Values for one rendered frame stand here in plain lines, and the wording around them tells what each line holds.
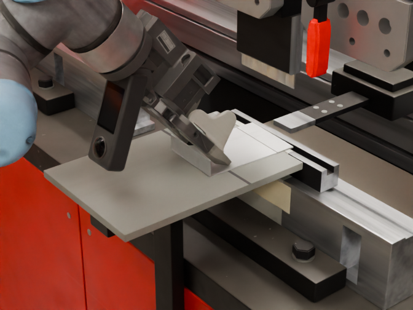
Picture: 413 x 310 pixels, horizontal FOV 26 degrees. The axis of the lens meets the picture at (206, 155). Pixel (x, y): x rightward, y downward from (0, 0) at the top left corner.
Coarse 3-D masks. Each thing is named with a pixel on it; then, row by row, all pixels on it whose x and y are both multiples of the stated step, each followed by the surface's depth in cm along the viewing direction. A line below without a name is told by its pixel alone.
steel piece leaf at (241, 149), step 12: (240, 132) 117; (180, 144) 111; (228, 144) 114; (240, 144) 114; (252, 144) 114; (192, 156) 109; (204, 156) 107; (228, 156) 111; (240, 156) 111; (252, 156) 111; (264, 156) 111; (204, 168) 108; (216, 168) 109; (228, 168) 109
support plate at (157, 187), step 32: (128, 160) 111; (160, 160) 111; (288, 160) 111; (64, 192) 106; (96, 192) 104; (128, 192) 104; (160, 192) 104; (192, 192) 104; (224, 192) 104; (128, 224) 98; (160, 224) 99
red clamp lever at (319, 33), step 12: (312, 0) 91; (324, 0) 91; (324, 12) 92; (312, 24) 92; (324, 24) 92; (312, 36) 93; (324, 36) 93; (312, 48) 93; (324, 48) 94; (312, 60) 94; (324, 60) 94; (312, 72) 94; (324, 72) 95
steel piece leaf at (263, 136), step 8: (240, 128) 118; (248, 128) 118; (256, 128) 118; (256, 136) 116; (264, 136) 116; (272, 136) 116; (264, 144) 114; (272, 144) 114; (280, 144) 114; (288, 144) 114; (280, 152) 113
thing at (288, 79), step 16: (240, 16) 113; (272, 16) 108; (240, 32) 114; (256, 32) 111; (272, 32) 109; (288, 32) 106; (240, 48) 115; (256, 48) 112; (272, 48) 110; (288, 48) 107; (256, 64) 115; (272, 64) 111; (288, 64) 108; (288, 80) 110
